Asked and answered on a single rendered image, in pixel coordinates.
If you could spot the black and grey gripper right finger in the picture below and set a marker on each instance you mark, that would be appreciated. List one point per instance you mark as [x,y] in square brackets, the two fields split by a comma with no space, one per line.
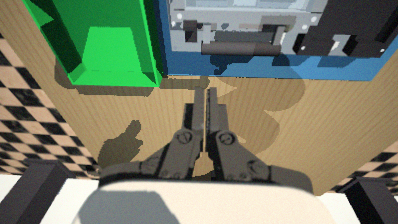
[234,163]

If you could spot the green bin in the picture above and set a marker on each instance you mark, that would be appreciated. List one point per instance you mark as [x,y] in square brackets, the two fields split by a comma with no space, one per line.
[102,42]

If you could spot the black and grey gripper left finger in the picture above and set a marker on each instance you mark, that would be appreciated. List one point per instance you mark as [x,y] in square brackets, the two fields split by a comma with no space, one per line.
[174,161]

